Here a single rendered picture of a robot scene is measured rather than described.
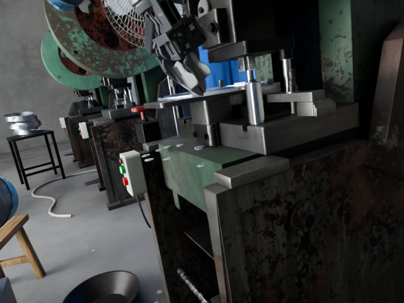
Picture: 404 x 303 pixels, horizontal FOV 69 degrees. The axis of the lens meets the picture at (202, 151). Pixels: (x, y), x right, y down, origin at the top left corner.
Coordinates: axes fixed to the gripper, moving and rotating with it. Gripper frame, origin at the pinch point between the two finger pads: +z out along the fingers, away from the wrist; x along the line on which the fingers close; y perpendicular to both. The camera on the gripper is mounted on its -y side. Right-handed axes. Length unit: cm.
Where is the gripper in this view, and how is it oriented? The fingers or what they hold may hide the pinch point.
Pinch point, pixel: (198, 90)
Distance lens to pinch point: 66.6
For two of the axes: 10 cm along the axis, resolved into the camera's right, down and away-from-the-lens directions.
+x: 7.1, -6.3, 3.2
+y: 4.9, 1.3, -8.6
